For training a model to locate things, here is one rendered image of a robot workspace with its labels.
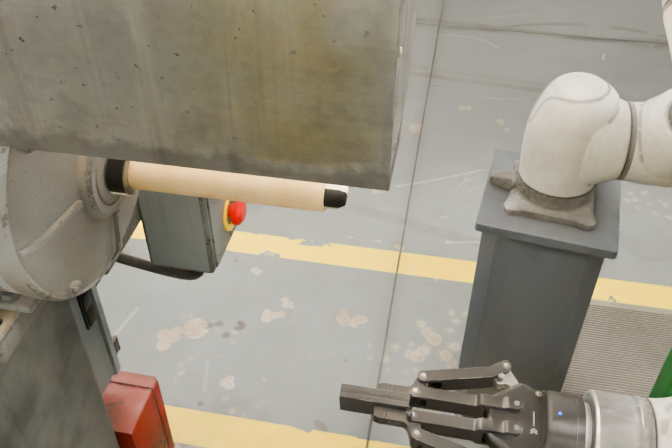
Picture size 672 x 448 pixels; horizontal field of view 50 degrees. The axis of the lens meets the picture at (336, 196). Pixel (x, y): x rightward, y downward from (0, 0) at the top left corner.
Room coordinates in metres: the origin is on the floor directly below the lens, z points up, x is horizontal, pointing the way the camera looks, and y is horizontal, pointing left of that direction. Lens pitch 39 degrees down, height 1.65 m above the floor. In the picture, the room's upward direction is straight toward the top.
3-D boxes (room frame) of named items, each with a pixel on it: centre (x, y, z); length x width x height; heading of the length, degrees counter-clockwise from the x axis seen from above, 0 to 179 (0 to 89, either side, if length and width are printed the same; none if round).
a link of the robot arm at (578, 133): (1.17, -0.46, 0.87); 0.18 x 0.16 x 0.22; 80
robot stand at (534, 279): (1.17, -0.45, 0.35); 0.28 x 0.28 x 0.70; 72
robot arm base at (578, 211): (1.18, -0.44, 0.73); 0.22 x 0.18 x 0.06; 72
